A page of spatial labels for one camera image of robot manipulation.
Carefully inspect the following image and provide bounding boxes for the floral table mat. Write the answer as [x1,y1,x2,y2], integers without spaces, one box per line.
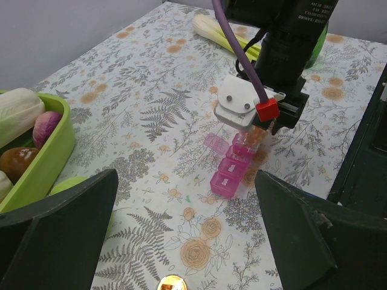
[36,2,386,289]

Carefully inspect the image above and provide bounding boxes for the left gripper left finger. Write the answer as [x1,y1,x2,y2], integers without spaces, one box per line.
[1,169,119,289]

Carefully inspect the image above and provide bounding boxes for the green plastic tray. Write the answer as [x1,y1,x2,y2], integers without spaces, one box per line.
[1,92,76,213]

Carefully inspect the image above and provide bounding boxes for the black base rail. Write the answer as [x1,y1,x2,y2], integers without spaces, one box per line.
[327,69,386,219]

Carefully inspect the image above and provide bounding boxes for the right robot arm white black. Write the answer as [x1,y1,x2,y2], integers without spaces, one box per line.
[221,1,337,135]

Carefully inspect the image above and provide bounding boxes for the purple onion toy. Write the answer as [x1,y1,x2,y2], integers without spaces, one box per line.
[32,111,62,149]

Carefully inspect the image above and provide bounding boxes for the green celery stalk toy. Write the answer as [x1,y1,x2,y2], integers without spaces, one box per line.
[192,14,261,61]

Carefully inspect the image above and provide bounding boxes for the pink weekly pill organizer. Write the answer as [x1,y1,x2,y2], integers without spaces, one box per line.
[204,132,261,198]

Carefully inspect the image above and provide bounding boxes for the round green cabbage toy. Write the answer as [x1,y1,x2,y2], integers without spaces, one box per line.
[48,176,119,239]

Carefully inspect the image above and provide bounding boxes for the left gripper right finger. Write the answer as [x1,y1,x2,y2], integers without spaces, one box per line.
[255,170,386,289]

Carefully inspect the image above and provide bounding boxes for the clear pill bottle yellow capsules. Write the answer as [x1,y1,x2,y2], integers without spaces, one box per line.
[244,126,268,147]

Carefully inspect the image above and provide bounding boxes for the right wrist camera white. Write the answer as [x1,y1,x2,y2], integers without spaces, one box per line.
[213,75,287,132]

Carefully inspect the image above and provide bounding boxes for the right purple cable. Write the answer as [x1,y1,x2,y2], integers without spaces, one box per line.
[210,0,272,105]

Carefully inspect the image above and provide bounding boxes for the green round jar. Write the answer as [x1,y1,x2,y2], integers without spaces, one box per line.
[305,22,329,69]

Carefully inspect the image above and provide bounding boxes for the brown mushroom toy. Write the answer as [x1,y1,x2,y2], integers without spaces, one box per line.
[1,147,39,185]

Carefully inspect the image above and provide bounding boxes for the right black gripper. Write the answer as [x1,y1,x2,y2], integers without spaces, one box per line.
[235,60,310,136]

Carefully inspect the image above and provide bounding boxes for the long green napa cabbage toy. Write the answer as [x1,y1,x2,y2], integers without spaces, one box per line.
[1,88,45,147]

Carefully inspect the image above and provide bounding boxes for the gold bottle cap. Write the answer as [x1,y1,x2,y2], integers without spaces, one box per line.
[157,275,188,290]

